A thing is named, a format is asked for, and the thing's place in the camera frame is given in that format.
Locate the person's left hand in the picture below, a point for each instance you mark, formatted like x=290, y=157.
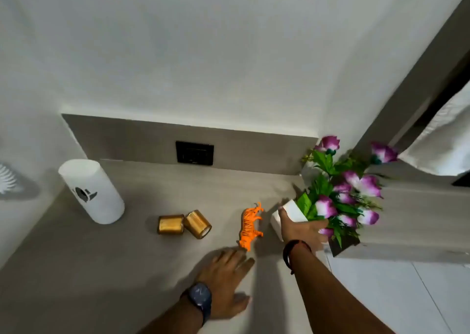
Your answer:
x=222, y=284

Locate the person's right hand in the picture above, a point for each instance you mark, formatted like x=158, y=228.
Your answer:
x=299, y=231

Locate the person's left thumb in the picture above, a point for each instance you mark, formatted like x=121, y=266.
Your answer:
x=240, y=302

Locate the person's right thumb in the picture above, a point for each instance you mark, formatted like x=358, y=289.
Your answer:
x=282, y=215

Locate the white square flower pot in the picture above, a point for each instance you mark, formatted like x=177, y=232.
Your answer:
x=290, y=218

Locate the person's right forearm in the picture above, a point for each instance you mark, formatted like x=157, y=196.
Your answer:
x=330, y=293

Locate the person's left forearm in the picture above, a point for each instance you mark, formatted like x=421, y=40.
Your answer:
x=172, y=317

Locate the orange toy tiger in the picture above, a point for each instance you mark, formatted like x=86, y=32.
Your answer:
x=250, y=228

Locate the dark red wrist thread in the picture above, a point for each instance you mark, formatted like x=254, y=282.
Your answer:
x=292, y=251

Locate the dark blue wristwatch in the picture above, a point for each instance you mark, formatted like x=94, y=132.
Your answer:
x=200, y=297

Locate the purple artificial flowers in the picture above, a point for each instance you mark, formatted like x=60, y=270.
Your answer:
x=341, y=190

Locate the gold cylindrical candle holder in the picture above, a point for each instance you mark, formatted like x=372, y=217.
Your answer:
x=197, y=224
x=171, y=224

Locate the white pillow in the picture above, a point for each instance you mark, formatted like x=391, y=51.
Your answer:
x=437, y=139

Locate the white cylindrical lamp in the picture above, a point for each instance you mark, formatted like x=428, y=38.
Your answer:
x=92, y=191

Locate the black wall switch plate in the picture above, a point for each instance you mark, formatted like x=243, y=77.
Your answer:
x=194, y=153

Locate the white leaf wall decoration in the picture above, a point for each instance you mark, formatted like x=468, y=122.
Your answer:
x=8, y=179

